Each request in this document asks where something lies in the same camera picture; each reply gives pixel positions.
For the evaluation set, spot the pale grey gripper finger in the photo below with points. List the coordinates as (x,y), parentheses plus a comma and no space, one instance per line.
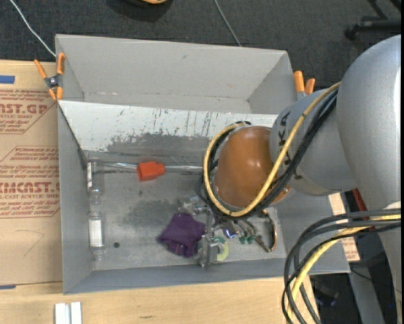
(209,248)

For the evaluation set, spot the purple cloth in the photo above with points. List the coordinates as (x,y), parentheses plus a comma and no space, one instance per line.
(183,233)

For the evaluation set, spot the brown sunglasses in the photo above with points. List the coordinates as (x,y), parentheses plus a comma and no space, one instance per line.
(273,231)

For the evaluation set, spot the grey metal bin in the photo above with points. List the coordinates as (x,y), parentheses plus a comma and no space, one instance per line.
(147,197)

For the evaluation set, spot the orange plastic block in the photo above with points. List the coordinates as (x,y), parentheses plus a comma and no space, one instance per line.
(150,170)

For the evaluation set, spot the clear plastic bottle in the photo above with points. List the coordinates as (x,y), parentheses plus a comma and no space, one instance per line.
(96,229)

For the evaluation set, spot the brown cardboard board red print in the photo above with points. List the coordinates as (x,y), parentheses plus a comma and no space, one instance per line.
(23,167)

